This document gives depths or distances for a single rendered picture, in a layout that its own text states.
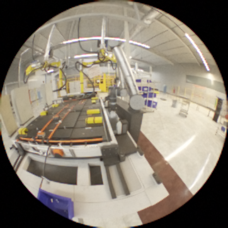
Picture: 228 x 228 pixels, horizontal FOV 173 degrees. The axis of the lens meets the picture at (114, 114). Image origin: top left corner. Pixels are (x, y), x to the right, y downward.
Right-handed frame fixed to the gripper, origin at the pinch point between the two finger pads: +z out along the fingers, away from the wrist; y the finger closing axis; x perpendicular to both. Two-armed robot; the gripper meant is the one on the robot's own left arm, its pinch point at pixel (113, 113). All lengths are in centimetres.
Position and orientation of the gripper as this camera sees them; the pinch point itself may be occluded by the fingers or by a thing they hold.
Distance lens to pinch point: 120.8
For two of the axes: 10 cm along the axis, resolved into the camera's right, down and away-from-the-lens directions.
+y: 9.5, -1.2, 2.9
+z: 0.0, 9.2, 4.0
